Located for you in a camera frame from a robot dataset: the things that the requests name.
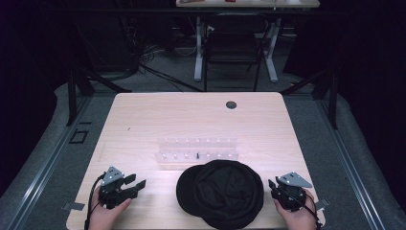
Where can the black metal stand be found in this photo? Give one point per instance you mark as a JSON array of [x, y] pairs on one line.
[[72, 96], [333, 99]]

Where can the grey table grommet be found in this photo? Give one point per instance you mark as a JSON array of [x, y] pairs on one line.
[[231, 104]]

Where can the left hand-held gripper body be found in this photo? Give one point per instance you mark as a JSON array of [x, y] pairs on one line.
[[110, 191]]

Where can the black tape square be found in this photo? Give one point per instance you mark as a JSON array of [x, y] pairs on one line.
[[78, 136]]

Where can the black chair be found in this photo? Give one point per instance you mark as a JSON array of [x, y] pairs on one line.
[[231, 44]]

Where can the clear acrylic rack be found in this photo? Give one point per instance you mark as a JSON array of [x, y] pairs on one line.
[[198, 150]]

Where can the grey tape strip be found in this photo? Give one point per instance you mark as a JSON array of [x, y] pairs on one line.
[[322, 204], [73, 206]]

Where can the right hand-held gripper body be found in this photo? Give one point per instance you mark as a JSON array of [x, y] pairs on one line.
[[292, 196]]

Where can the white-legged desk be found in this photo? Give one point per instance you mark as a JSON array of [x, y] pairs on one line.
[[249, 3]]

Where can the black hat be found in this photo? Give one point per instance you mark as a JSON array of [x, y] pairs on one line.
[[223, 195]]

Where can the person's left hand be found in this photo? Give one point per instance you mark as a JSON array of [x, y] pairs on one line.
[[103, 217]]

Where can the metal floor rail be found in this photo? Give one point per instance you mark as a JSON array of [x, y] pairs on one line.
[[348, 166], [48, 166]]

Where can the person's right hand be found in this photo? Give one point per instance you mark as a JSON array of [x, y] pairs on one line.
[[300, 220]]

